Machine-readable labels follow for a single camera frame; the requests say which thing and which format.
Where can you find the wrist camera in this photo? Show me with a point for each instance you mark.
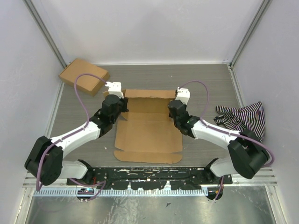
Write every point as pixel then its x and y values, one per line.
pixel 183 95
pixel 114 88

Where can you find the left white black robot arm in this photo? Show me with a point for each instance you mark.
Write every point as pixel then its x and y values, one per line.
pixel 46 161

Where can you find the purple striped cloth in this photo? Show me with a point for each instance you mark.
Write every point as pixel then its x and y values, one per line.
pixel 250 117

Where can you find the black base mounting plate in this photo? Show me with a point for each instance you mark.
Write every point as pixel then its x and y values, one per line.
pixel 150 178

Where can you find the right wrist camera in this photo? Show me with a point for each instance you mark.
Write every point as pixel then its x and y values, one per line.
pixel 183 95

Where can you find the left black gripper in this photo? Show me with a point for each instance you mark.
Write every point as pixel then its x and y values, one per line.
pixel 124 101

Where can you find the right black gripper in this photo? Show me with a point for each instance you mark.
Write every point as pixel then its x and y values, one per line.
pixel 171 115

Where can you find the aluminium frame post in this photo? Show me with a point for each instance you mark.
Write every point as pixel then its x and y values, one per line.
pixel 252 27
pixel 45 32

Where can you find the left aluminium frame post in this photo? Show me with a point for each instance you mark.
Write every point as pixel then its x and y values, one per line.
pixel 45 32

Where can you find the aluminium rail front beam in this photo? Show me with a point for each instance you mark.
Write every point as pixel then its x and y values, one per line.
pixel 264 176

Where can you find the folded closed cardboard box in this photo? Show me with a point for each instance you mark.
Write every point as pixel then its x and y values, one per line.
pixel 89 84

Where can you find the cardboard box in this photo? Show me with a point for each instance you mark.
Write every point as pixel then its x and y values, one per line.
pixel 146 133
pixel 89 84

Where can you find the right aluminium frame post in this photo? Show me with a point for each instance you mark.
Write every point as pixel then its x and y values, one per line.
pixel 252 27

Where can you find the perforated cable duct strip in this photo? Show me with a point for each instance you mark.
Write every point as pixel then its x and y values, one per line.
pixel 74 191

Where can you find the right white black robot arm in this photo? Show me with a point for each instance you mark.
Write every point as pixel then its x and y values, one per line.
pixel 246 154

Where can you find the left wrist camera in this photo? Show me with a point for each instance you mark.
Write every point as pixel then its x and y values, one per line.
pixel 114 88

